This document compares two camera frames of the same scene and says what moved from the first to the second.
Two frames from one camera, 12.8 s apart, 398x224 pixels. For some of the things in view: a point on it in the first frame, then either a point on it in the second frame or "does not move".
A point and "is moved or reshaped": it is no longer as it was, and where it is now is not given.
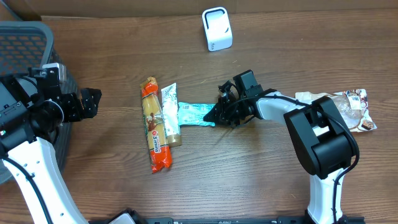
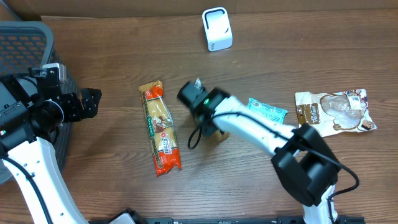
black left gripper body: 71,107 does not move
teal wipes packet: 193,114 is moved or reshaped
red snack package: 159,150 is moved or reshaped
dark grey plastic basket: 25,45 does not move
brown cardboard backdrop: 128,7 does not move
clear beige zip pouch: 350,107 does not move
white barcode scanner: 217,28 does not move
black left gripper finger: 90,100 does not move
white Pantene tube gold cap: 170,106 -> 216,137
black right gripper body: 236,112 -> 211,127
